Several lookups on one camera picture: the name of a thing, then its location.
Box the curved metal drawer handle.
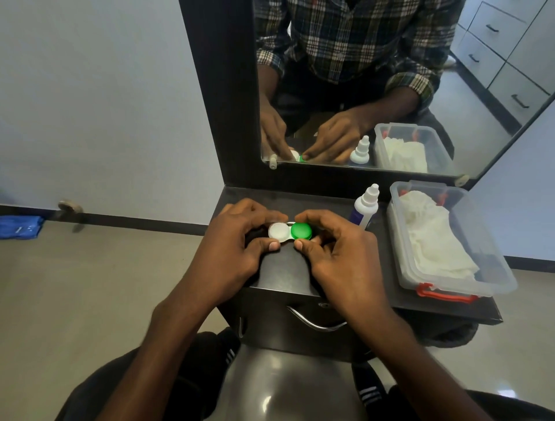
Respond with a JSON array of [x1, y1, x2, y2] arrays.
[[286, 306, 348, 333]]

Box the metal door stopper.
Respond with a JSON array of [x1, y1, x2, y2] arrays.
[[58, 200, 86, 233]]

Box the blue cloth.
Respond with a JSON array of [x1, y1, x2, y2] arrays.
[[0, 215, 46, 240]]

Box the clear plastic box red latches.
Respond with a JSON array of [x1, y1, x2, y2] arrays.
[[387, 180, 519, 304]]

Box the dark vanity table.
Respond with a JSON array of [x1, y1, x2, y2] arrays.
[[211, 186, 504, 363]]

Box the white solution dropper bottle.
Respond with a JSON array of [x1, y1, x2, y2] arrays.
[[349, 184, 380, 231]]

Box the white tissue paper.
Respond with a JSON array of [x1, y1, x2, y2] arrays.
[[397, 190, 480, 281]]

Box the person's left hand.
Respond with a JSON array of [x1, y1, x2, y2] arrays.
[[181, 198, 289, 311]]

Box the dark framed mirror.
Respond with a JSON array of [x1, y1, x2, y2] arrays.
[[179, 0, 555, 201]]

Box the person's right hand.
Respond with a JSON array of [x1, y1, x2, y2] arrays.
[[294, 209, 392, 322]]

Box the white green contact lens case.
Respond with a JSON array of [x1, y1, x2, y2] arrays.
[[267, 221, 314, 243]]

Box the person's right forearm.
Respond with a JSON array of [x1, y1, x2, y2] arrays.
[[345, 304, 495, 421]]

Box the black trousers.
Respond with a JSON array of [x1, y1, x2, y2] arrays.
[[54, 327, 555, 421]]

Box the person's left forearm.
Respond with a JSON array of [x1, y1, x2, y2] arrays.
[[95, 291, 226, 421]]

